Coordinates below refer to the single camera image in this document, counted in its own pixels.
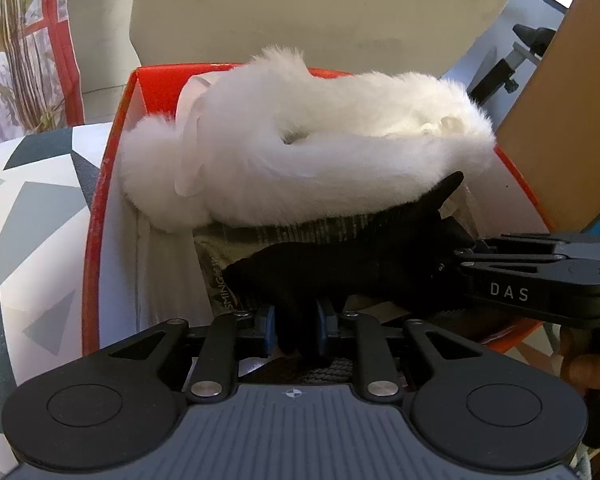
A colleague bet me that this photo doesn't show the white cloth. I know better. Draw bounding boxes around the white cloth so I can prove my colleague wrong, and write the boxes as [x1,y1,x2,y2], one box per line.
[130,210,216,336]

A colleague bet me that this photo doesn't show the printed wall tapestry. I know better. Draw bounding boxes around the printed wall tapestry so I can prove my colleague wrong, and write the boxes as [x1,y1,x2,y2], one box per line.
[0,0,86,136]

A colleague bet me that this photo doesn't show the black sock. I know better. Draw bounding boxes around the black sock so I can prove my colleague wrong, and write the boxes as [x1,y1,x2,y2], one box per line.
[221,171,476,361]

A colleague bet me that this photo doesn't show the beige armchair with yellow trim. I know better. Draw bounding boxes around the beige armchair with yellow trim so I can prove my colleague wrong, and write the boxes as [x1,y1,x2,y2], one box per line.
[129,0,515,111]

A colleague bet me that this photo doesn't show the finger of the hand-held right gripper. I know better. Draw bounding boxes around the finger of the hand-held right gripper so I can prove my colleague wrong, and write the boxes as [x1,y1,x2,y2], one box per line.
[437,245,572,274]
[472,232,600,254]

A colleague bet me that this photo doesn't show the black exercise bike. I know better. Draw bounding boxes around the black exercise bike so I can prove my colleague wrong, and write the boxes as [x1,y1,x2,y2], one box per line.
[467,24,558,106]

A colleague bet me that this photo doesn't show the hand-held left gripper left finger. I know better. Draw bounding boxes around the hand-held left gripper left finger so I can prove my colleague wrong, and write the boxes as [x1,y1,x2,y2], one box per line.
[109,304,278,404]

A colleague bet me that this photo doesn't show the grey knitted cloth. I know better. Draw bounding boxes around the grey knitted cloth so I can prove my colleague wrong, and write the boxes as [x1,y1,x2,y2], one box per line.
[280,355,356,387]

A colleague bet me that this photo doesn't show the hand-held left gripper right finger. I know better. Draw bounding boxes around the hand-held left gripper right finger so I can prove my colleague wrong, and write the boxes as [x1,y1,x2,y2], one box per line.
[315,299,484,404]

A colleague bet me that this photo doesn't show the brown wooden panel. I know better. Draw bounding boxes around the brown wooden panel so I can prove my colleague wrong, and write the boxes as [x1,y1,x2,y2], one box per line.
[495,0,600,234]

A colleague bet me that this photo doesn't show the red strawberry print box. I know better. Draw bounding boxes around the red strawberry print box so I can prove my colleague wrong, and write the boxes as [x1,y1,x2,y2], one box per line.
[81,62,557,359]

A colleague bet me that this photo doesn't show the person's right hand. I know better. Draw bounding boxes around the person's right hand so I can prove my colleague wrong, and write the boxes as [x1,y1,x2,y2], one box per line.
[560,330,600,392]

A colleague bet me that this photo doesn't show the white fluffy scarf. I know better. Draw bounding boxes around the white fluffy scarf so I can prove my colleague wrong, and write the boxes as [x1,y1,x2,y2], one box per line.
[119,46,498,234]

